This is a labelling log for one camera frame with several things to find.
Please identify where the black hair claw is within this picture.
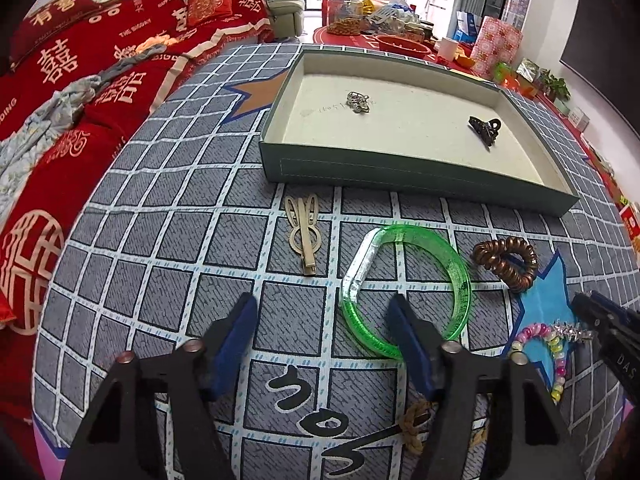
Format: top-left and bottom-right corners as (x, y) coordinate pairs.
(467, 115), (502, 147)

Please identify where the colourful beaded bracelet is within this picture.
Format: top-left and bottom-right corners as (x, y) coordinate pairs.
(510, 322), (571, 406)

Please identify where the red sofa with cushions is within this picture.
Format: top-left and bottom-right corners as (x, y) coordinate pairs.
(0, 0), (273, 341)

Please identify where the blue and white bag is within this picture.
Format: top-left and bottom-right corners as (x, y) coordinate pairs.
(452, 10), (478, 43)

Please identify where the red long pillow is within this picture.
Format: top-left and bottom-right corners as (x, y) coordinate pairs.
(10, 0), (101, 66)

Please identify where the pale blue crumpled blanket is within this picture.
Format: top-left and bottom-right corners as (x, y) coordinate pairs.
(0, 42), (168, 221)

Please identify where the grey-green shallow tray box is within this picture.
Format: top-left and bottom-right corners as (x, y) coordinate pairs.
(259, 45), (581, 218)

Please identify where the red patterned gift bag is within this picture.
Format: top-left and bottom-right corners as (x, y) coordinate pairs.
(470, 16), (523, 78)

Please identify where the dark wall television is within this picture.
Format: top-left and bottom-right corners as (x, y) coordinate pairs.
(560, 0), (640, 136)

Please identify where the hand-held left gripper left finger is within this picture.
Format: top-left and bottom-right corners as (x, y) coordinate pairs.
(60, 291), (261, 480)

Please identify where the grey plaid table cover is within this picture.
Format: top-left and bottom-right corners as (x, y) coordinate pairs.
(30, 42), (640, 480)

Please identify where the brown spiral hair tie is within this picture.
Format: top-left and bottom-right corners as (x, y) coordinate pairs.
(471, 236), (539, 293)

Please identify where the red colander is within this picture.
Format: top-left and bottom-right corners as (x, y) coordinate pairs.
(375, 34), (432, 55)

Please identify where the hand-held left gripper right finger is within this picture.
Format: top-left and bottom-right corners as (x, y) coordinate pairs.
(385, 292), (586, 480)

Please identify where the silver metal keychain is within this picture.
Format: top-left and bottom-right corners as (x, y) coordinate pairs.
(346, 90), (373, 116)

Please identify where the beige rabbit hair clip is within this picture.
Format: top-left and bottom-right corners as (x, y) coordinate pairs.
(284, 192), (321, 277)

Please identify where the beige armchair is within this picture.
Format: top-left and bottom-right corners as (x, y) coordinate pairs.
(267, 0), (307, 41)

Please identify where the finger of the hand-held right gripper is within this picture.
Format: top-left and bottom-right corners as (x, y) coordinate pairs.
(592, 290), (640, 331)
(571, 291), (621, 333)

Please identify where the red square cushion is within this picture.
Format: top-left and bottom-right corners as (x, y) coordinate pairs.
(187, 0), (236, 28)

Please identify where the green translucent bangle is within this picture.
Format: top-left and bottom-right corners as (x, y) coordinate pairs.
(340, 224), (472, 361)

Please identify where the silver rhinestone hair clip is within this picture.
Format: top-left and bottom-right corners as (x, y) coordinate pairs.
(550, 322), (597, 345)

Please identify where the green potted plant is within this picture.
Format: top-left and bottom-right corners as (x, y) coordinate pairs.
(540, 70), (571, 103)

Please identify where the golden braided rope bracelet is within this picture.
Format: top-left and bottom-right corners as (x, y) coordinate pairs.
(400, 399), (490, 457)

